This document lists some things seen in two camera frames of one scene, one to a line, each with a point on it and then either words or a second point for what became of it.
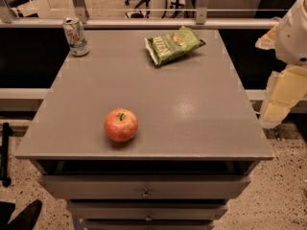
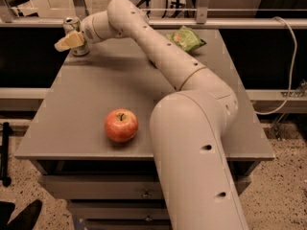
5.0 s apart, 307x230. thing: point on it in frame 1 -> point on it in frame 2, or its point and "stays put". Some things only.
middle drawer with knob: x=149 y=211 stays put
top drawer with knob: x=145 y=187 stays put
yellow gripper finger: x=286 y=89 -> x=76 y=38
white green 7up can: x=75 y=35 stays put
